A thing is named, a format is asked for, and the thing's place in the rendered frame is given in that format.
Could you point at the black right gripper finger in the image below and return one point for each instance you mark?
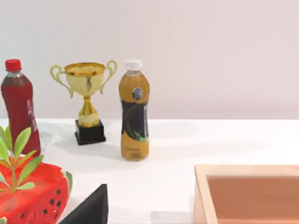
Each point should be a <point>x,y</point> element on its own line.
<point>94,207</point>

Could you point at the gold trophy on black base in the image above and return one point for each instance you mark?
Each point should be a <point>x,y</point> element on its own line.
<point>87,98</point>

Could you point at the red watermelon plant pot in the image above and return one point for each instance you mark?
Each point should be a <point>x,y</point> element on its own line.
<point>30,191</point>

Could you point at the shallow salmon-coloured box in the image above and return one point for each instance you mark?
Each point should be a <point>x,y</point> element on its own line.
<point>250,196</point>

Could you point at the orange bottle with white cap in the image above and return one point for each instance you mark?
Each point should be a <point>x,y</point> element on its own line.
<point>134,116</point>

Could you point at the red bottle with red cap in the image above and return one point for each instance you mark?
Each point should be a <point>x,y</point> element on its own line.
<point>19,109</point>

